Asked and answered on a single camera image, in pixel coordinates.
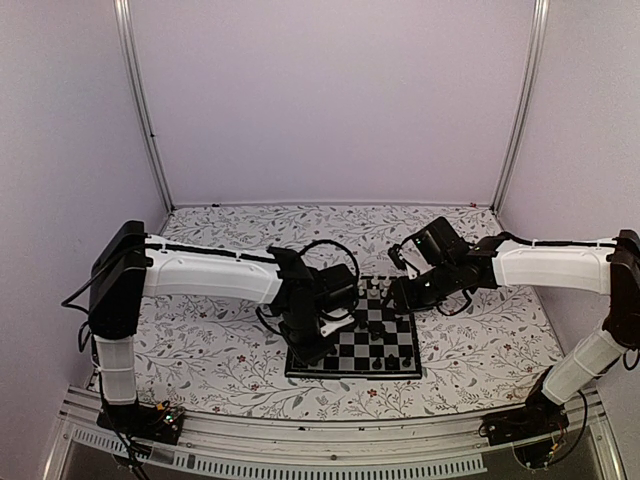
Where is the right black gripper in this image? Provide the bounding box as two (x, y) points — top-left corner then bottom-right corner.
(381, 260), (459, 316)

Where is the black white chessboard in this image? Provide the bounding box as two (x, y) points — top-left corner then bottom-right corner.
(284, 276), (422, 381)

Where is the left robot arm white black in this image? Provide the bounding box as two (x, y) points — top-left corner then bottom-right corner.
(63, 221), (333, 434)

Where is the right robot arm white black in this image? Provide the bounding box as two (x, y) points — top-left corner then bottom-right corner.
(389, 225), (639, 436)

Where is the floral patterned table mat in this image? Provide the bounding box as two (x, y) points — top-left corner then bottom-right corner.
(102, 203), (569, 420)

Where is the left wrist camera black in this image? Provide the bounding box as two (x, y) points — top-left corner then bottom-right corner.
(315, 264), (358, 313)

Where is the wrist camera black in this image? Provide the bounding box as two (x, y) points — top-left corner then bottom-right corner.
(315, 264), (358, 313)
(411, 216), (470, 266)

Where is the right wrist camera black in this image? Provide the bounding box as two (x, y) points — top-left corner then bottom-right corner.
(411, 216), (470, 266)

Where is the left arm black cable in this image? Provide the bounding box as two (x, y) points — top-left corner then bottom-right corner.
(297, 238), (362, 281)

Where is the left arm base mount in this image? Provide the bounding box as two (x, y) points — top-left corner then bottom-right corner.
(97, 400), (186, 445)

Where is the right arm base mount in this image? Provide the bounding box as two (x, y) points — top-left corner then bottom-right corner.
(477, 406), (569, 470)

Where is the front aluminium rail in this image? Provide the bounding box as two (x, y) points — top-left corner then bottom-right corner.
(44, 387), (627, 479)

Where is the right aluminium frame post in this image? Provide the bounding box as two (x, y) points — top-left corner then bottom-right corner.
(489, 0), (549, 212)

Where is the aluminium frame post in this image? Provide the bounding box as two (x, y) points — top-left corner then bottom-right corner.
(489, 0), (549, 212)
(113, 0), (175, 214)

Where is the left aluminium frame post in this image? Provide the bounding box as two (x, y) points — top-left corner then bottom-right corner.
(113, 0), (175, 214)

